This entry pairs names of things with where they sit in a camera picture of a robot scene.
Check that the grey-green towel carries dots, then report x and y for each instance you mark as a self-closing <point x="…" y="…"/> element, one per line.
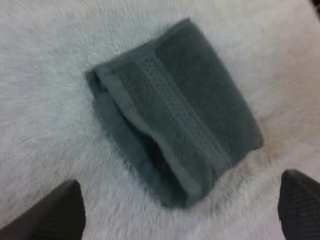
<point x="180" y="110"/>

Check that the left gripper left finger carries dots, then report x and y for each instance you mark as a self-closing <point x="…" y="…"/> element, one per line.
<point x="52" y="217"/>

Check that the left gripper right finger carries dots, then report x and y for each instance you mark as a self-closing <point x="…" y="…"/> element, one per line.
<point x="302" y="212"/>

